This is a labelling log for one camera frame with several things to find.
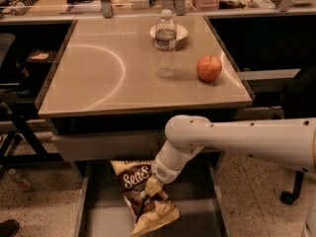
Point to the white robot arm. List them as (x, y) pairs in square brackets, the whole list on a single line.
[(288, 142)]

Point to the black shoe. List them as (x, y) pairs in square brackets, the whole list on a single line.
[(9, 228)]

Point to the black desk frame left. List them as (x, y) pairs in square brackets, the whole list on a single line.
[(23, 131)]

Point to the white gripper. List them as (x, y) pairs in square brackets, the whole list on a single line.
[(164, 174)]

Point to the brown sea salt chip bag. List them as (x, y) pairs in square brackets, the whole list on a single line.
[(150, 213)]

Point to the plastic bottle on floor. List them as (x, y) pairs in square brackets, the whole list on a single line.
[(20, 179)]

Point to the grey drawer cabinet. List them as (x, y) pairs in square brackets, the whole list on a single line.
[(106, 80)]

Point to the open middle drawer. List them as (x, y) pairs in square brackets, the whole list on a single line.
[(104, 213)]

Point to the red apple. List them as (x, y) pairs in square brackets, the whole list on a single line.
[(209, 68)]

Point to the clear plastic water bottle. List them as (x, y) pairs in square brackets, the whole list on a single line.
[(165, 38)]

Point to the closed top drawer front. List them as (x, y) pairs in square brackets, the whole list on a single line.
[(136, 144)]

